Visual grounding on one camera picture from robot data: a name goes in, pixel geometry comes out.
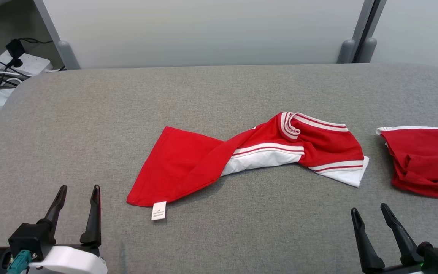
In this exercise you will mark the red basketball jersey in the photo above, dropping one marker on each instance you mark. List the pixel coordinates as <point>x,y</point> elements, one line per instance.
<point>181,163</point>

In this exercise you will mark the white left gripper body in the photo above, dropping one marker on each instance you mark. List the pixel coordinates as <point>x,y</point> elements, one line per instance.
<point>70,260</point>

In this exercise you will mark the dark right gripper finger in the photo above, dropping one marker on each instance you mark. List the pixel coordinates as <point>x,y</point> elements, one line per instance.
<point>367,255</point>
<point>405,247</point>

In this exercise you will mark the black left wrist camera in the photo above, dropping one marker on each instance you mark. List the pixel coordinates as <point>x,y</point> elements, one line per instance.
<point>29,238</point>

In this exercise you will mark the white power strip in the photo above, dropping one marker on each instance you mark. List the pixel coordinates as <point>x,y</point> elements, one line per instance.
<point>32,64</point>

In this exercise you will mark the grey partition post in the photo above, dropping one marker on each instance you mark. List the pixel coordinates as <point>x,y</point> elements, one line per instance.
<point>346,51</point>
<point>367,49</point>
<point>67,55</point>

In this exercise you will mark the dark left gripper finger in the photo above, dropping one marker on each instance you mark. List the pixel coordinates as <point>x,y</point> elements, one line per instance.
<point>94,220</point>
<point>56,209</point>

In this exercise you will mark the red basketball shorts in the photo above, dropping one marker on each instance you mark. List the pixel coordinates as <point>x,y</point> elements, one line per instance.
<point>424,163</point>

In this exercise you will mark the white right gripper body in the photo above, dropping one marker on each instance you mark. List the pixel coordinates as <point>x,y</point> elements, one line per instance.
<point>401,270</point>

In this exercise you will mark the black plug adapter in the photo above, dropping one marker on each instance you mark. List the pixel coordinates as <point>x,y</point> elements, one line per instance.
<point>14,48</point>

